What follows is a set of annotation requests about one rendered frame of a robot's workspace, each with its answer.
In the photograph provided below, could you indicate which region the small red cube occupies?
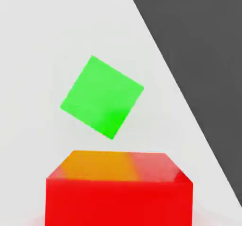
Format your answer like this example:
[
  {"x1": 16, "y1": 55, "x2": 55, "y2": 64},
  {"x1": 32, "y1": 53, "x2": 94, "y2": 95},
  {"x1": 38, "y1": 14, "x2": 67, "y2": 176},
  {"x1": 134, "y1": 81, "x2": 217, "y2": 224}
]
[{"x1": 44, "y1": 150, "x2": 194, "y2": 226}]

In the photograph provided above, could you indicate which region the small green cube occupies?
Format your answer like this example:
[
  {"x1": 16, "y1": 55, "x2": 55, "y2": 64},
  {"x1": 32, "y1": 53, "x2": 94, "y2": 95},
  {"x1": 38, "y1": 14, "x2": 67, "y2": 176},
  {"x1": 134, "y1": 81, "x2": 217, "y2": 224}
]
[{"x1": 60, "y1": 55, "x2": 145, "y2": 140}]

